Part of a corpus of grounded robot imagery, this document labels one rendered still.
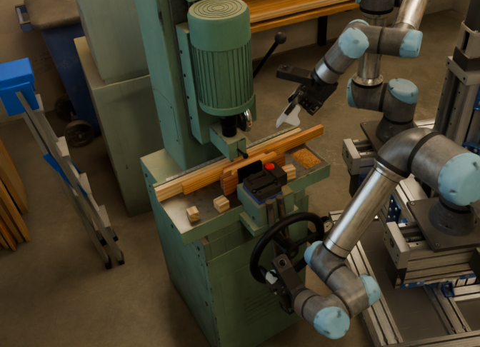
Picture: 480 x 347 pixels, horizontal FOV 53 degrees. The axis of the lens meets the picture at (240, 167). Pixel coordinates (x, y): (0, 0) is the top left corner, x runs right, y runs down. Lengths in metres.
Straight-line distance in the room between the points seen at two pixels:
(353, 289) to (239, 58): 0.70
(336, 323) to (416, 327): 1.01
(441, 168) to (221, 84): 0.65
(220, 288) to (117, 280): 0.93
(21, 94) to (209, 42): 0.94
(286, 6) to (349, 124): 1.01
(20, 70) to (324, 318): 1.49
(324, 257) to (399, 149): 0.34
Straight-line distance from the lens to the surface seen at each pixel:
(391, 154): 1.23
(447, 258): 1.79
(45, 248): 2.96
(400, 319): 2.21
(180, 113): 1.72
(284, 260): 1.36
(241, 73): 1.44
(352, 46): 1.33
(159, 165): 1.98
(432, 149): 1.18
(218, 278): 1.80
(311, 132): 1.85
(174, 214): 1.61
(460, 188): 1.15
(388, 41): 1.42
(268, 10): 3.75
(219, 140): 1.63
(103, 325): 2.52
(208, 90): 1.46
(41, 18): 3.19
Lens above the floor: 2.02
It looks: 40 degrees down
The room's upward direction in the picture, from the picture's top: 5 degrees counter-clockwise
